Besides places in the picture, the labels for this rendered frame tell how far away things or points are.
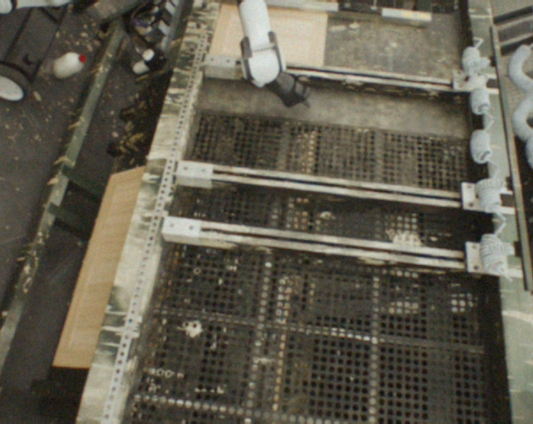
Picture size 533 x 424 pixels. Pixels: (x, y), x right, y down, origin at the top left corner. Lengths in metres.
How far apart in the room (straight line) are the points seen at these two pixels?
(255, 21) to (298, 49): 0.65
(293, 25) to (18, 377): 1.96
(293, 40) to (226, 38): 0.29
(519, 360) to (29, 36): 2.28
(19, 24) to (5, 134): 0.50
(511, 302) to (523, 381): 0.23
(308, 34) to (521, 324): 1.43
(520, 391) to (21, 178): 2.13
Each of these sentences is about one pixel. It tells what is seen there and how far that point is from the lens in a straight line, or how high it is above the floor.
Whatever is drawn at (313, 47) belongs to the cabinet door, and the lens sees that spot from 2.15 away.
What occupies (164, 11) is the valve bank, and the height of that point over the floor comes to 0.76.
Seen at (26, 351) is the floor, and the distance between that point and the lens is 2.38.
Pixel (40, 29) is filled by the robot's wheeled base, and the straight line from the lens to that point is 2.49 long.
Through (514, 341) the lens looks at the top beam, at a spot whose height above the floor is 1.89.
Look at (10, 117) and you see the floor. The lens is 2.47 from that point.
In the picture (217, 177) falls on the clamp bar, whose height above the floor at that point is 1.05.
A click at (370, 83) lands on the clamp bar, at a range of 1.99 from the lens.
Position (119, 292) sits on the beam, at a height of 0.83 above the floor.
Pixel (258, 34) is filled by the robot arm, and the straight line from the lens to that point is 1.48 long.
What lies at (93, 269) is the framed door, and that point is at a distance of 2.16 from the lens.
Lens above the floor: 2.04
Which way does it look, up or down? 31 degrees down
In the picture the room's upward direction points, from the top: 80 degrees clockwise
